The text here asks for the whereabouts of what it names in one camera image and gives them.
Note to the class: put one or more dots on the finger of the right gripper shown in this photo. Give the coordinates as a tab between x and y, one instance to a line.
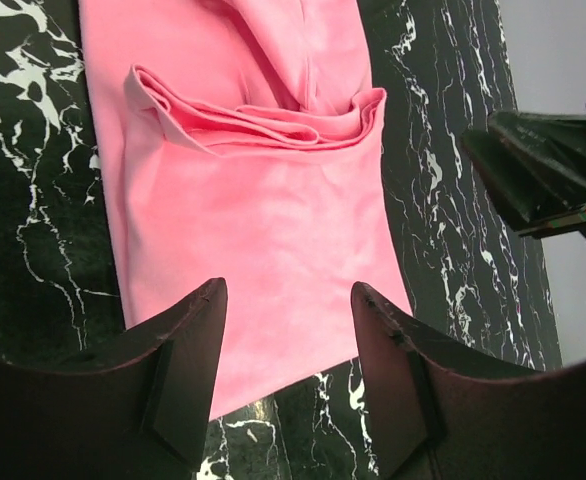
533	167

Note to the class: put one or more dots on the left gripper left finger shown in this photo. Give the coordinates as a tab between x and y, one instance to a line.
133	407

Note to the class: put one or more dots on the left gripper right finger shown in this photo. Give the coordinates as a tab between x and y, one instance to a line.
439	409

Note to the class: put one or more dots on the pink t shirt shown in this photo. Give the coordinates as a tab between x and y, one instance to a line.
242	140

